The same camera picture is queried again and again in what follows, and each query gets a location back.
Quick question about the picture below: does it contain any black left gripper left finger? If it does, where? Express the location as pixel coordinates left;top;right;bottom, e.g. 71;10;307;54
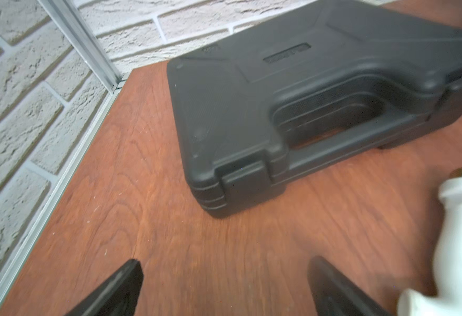
66;259;144;316

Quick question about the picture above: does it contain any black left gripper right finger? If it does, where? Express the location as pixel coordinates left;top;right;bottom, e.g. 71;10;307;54
307;256;389;316

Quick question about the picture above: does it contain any white pipe fitting brass thread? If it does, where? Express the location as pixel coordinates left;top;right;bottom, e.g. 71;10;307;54
397;168;462;315

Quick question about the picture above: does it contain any black plastic tool case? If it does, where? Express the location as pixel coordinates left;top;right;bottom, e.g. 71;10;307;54
167;1;462;218

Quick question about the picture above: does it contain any aluminium left floor rail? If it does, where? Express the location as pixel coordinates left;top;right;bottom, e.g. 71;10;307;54
0;76;108;304

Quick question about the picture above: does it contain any aluminium corner post left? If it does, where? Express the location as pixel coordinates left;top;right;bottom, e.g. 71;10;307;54
38;0;121;93

